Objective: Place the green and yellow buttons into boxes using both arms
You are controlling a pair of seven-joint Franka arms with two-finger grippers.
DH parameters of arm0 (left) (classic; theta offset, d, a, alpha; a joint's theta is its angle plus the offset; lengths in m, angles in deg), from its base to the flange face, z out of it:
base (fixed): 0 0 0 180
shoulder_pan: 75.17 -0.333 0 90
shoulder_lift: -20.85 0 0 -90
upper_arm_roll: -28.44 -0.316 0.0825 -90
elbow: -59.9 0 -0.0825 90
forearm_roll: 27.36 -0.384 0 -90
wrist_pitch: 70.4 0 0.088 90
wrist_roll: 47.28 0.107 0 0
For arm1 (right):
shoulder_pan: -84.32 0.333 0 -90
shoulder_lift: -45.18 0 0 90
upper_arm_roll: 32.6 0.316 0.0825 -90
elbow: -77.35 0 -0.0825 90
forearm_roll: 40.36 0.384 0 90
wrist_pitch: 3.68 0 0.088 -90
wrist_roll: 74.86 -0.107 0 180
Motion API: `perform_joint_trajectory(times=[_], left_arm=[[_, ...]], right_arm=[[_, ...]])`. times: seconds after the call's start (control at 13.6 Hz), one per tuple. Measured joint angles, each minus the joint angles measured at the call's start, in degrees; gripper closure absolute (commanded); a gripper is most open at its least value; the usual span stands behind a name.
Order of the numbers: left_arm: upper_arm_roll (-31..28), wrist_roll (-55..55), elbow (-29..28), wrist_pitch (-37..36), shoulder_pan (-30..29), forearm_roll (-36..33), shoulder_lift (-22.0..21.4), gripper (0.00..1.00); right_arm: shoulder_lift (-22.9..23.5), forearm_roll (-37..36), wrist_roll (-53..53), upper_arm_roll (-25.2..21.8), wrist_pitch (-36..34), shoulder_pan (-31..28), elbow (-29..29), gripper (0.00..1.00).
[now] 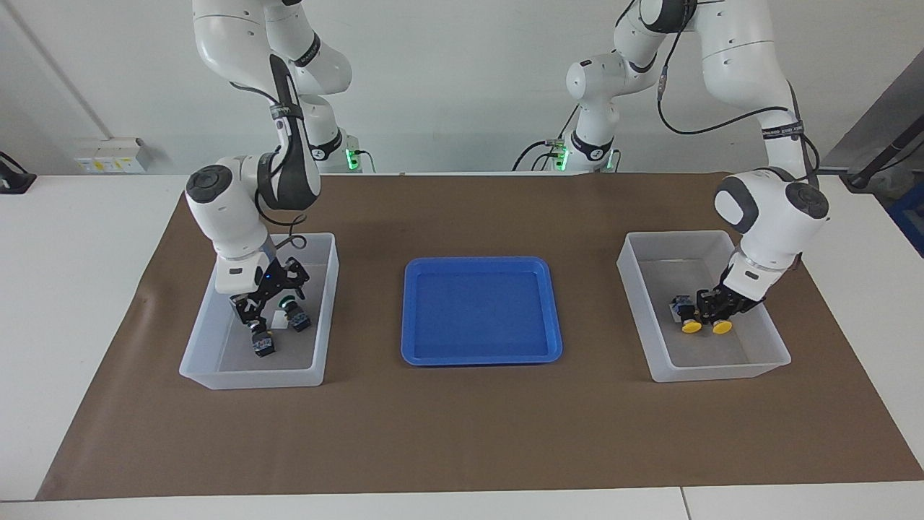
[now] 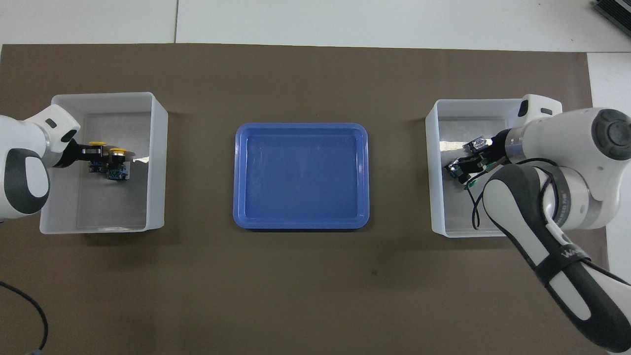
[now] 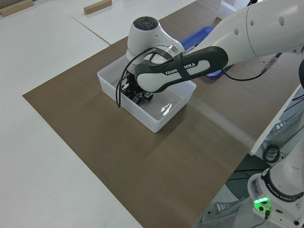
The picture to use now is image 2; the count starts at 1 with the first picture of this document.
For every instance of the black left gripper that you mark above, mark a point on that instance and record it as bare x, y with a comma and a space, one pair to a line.
69, 155

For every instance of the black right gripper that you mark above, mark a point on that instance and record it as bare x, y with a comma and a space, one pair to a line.
500, 148

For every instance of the yellow push button switch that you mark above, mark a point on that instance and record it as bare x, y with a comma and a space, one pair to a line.
118, 172
96, 143

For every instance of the green push button switch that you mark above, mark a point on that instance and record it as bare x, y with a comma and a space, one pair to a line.
452, 171
477, 145

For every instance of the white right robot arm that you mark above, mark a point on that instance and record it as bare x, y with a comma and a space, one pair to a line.
567, 138

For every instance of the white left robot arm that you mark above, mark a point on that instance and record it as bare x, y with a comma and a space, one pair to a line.
24, 148

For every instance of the translucent white plastic box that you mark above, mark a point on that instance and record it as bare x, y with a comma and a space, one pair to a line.
443, 212
113, 207

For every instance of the blue plastic tray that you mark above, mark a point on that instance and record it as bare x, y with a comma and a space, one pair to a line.
300, 177

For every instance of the grey ribbed metal device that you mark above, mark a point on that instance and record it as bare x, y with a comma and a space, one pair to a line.
616, 12

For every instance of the brown paper table mat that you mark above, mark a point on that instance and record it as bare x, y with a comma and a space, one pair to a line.
305, 296

